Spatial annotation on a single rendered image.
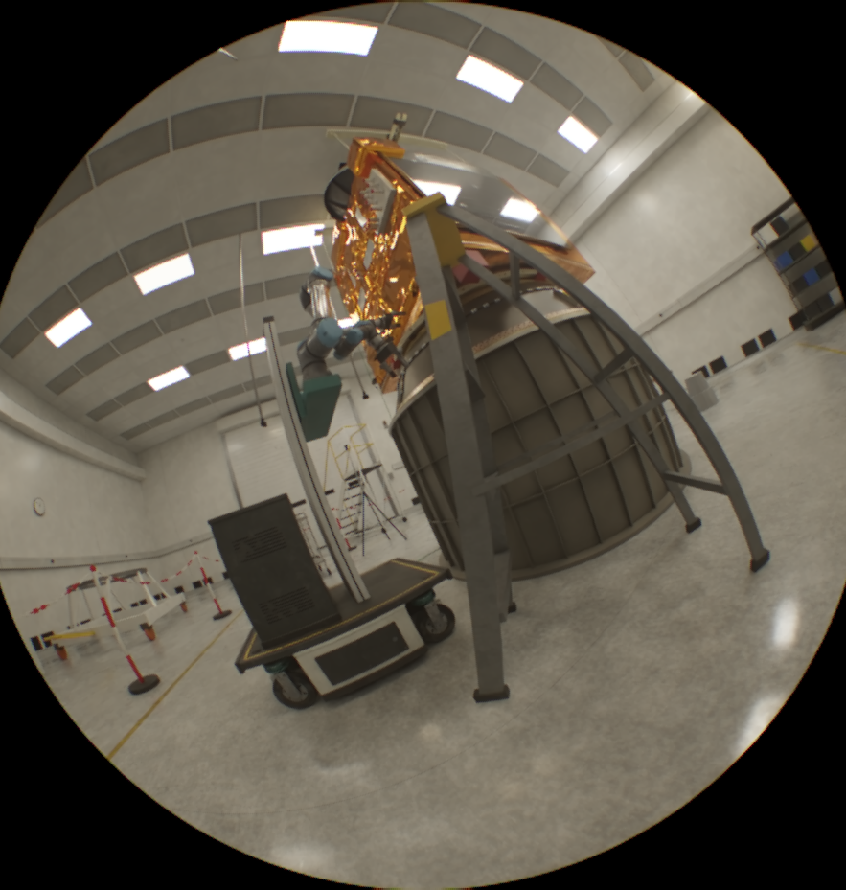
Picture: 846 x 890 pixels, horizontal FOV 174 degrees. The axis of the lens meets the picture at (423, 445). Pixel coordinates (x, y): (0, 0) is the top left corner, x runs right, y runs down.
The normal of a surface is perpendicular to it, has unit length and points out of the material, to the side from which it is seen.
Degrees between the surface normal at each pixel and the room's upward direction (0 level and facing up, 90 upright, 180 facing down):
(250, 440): 90
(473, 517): 87
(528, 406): 90
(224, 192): 180
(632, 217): 90
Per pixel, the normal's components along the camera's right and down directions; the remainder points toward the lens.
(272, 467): 0.33, -0.27
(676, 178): -0.86, 0.31
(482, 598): -0.34, -0.04
